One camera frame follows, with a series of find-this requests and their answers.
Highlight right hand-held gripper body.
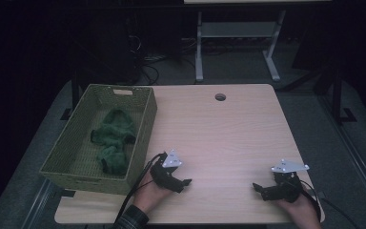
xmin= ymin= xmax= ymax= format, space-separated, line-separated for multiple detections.
xmin=271 ymin=158 xmax=310 ymax=204

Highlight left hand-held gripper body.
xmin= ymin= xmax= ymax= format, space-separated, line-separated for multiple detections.
xmin=150 ymin=148 xmax=183 ymax=189

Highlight green plush garment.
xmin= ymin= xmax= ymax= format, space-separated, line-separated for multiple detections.
xmin=90 ymin=108 xmax=137 ymax=176

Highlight green woven basket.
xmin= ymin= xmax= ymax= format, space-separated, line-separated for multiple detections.
xmin=38 ymin=83 xmax=158 ymax=196

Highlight person's left hand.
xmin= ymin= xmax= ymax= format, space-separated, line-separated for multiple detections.
xmin=132 ymin=180 xmax=173 ymax=214

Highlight person's right hand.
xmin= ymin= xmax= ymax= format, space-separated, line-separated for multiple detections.
xmin=277 ymin=190 xmax=322 ymax=229

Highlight grey metal stand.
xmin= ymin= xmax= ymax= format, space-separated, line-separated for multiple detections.
xmin=194 ymin=10 xmax=287 ymax=83

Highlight thin black left gripper wire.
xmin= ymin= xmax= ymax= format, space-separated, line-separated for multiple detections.
xmin=128 ymin=179 xmax=155 ymax=197

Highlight thick black left gripper cable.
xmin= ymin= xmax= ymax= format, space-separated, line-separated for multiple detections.
xmin=113 ymin=152 xmax=168 ymax=225

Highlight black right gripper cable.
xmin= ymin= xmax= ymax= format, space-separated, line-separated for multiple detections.
xmin=298 ymin=179 xmax=361 ymax=229

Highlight aluminium floor rail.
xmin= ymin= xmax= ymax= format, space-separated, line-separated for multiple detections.
xmin=317 ymin=94 xmax=366 ymax=220
xmin=20 ymin=179 xmax=56 ymax=229

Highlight black metal post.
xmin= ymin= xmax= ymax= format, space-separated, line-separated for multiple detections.
xmin=314 ymin=63 xmax=357 ymax=126

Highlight black floor cables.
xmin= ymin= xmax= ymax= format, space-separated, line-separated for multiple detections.
xmin=137 ymin=52 xmax=168 ymax=86

